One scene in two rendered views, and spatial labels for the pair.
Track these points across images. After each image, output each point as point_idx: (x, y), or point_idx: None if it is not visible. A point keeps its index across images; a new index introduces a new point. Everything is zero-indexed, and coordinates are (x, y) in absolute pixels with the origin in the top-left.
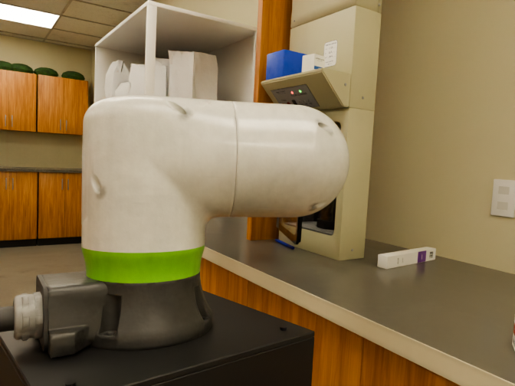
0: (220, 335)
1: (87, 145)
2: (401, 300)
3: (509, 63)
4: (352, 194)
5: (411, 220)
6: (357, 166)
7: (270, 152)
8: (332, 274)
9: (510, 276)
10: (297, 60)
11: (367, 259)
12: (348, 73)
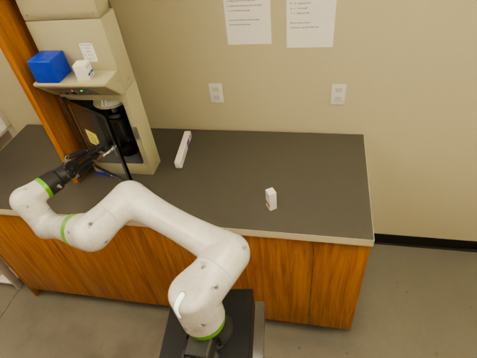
0: (235, 314)
1: (192, 319)
2: (213, 199)
3: (199, 12)
4: (145, 137)
5: (163, 111)
6: (141, 120)
7: (238, 271)
8: (165, 194)
9: (232, 135)
10: (59, 61)
11: (163, 161)
12: (116, 72)
